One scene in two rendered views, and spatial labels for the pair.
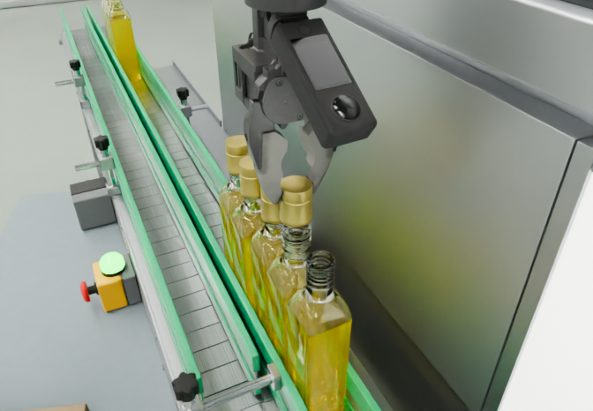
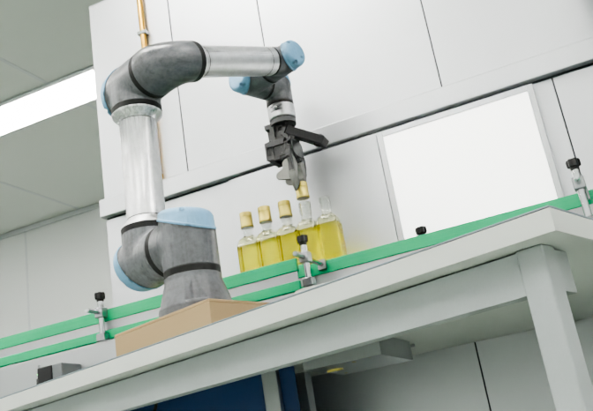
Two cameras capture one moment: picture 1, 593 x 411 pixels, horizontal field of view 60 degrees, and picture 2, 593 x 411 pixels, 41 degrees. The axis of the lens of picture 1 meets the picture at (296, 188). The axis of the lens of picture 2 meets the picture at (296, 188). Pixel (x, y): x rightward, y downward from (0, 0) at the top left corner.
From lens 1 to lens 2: 1.99 m
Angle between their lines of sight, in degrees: 67
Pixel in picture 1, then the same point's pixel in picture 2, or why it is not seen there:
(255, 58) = (279, 139)
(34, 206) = not seen: outside the picture
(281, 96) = (294, 145)
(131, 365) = not seen: hidden behind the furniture
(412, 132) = (324, 175)
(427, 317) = (361, 238)
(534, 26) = (351, 122)
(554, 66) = (361, 125)
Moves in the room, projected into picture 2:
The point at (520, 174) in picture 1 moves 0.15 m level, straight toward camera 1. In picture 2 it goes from (367, 153) to (384, 130)
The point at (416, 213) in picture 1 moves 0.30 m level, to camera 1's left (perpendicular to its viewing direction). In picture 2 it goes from (337, 203) to (251, 192)
